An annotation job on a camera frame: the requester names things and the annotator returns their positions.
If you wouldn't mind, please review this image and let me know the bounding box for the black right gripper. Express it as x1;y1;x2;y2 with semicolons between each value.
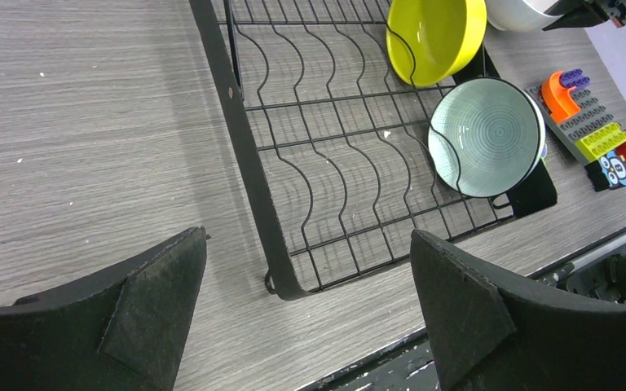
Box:
542;0;626;31

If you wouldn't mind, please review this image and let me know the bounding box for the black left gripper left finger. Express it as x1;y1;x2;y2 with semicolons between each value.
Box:
0;226;208;390

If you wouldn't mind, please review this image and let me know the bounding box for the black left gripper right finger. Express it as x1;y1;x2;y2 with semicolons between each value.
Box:
410;230;626;390

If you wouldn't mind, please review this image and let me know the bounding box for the white ribbed bowl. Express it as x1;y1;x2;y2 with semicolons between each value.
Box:
485;0;562;33

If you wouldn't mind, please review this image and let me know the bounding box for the mint textured bowl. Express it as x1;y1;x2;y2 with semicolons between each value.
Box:
427;77;545;198

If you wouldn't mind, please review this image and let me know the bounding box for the black wire dish rack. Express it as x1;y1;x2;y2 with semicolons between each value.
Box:
190;1;558;301

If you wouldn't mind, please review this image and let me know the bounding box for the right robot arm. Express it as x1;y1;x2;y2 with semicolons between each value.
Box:
537;1;626;304

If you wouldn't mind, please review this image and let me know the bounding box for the orange curved block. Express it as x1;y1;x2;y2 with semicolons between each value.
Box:
541;71;581;124

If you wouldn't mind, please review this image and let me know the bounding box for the grey building block plate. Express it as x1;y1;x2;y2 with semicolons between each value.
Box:
525;68;626;165

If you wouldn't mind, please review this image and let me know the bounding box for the yellow-green bowl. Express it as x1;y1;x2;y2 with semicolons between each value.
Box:
386;0;487;87

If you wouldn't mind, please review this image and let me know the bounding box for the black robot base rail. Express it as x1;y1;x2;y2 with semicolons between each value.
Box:
297;213;626;391

